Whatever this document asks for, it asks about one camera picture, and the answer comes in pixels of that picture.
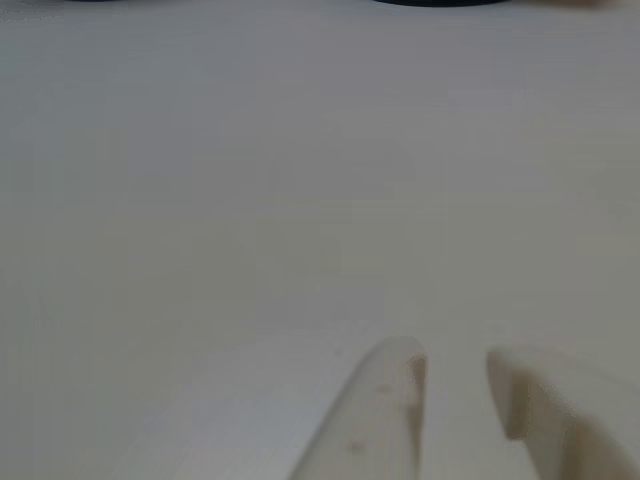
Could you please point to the grey round object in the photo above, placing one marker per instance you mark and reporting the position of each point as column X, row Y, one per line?
column 440, row 2

